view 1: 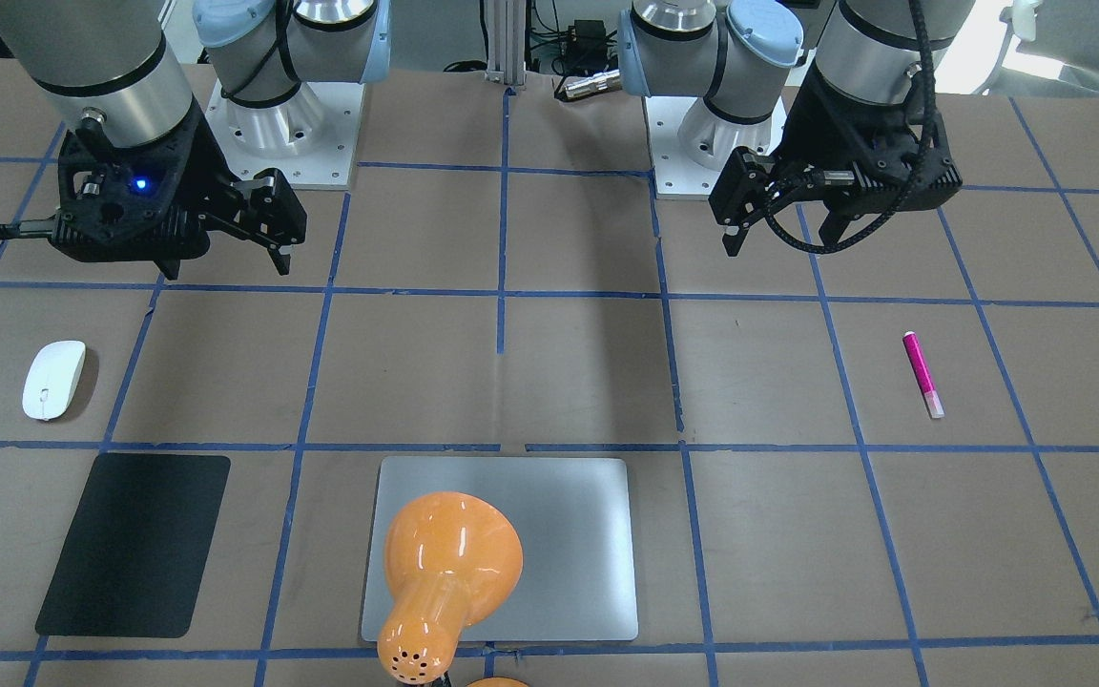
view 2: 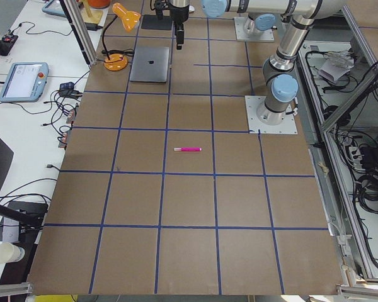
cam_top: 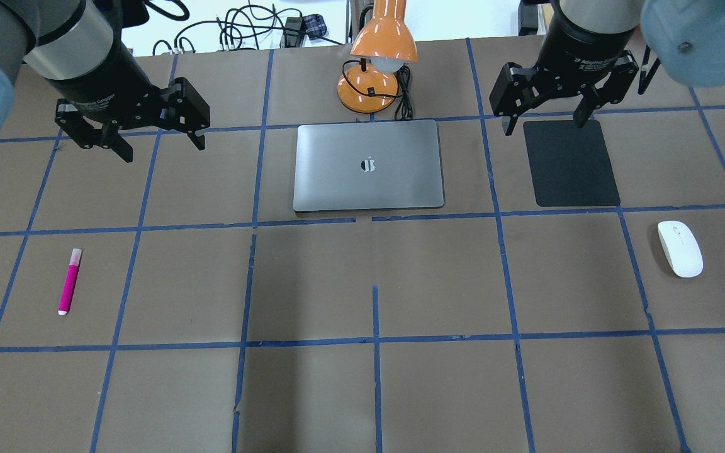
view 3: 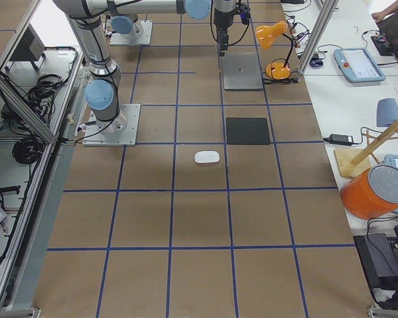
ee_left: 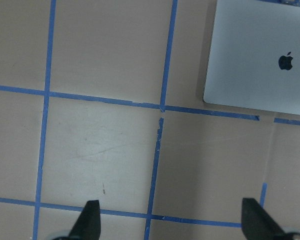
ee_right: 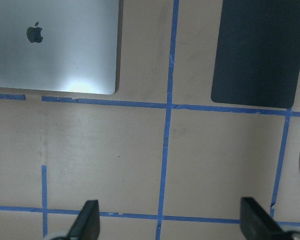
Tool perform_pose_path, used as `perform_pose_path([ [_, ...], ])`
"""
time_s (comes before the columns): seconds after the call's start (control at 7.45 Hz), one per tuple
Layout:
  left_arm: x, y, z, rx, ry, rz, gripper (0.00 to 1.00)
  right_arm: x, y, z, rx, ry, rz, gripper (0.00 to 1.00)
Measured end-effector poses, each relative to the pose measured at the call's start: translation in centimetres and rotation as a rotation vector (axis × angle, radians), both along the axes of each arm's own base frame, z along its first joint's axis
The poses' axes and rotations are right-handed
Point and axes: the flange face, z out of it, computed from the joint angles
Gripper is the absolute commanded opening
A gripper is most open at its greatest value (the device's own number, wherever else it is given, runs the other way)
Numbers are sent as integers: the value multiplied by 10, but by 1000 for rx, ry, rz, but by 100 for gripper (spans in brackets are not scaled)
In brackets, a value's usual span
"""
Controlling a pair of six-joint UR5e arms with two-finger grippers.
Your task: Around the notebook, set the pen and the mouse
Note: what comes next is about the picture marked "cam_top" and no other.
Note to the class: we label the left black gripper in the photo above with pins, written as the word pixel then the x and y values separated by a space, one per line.
pixel 99 78

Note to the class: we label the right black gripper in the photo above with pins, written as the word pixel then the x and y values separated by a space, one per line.
pixel 573 49

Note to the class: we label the pink marker pen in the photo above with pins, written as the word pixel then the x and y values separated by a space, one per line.
pixel 70 283

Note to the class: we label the white computer mouse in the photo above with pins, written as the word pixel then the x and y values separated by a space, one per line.
pixel 681 249

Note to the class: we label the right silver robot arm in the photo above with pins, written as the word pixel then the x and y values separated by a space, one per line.
pixel 685 38

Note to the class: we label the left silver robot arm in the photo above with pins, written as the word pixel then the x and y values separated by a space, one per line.
pixel 76 47

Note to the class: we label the black mousepad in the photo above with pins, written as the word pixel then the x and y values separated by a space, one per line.
pixel 570 166

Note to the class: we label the orange desk lamp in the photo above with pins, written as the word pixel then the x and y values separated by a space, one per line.
pixel 377 74

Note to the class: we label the grey closed laptop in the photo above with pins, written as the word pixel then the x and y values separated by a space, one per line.
pixel 379 165

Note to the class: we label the black power adapter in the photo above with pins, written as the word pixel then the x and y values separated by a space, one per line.
pixel 293 32

